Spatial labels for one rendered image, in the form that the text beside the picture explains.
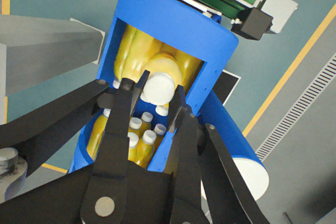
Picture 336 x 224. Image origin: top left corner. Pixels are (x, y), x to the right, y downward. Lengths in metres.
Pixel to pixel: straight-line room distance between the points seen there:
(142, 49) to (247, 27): 0.32
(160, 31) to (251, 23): 0.34
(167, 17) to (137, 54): 0.13
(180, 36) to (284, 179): 2.54
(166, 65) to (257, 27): 0.39
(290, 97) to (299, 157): 0.81
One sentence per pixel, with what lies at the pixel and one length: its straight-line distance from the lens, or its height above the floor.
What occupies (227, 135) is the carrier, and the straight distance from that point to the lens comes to 0.81.
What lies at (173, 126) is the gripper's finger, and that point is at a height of 1.39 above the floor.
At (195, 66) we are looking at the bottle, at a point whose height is 1.13.
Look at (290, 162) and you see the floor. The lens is 2.53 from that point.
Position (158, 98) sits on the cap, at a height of 1.33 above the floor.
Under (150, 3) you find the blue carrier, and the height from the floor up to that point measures 1.22.
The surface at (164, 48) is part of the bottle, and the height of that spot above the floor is 1.09.
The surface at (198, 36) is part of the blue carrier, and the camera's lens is 0.29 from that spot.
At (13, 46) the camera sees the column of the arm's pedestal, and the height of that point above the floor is 0.89.
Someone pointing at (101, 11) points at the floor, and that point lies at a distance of 1.64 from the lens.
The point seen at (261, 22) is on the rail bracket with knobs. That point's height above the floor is 1.00.
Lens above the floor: 1.52
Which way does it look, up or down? 67 degrees down
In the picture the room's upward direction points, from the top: 176 degrees counter-clockwise
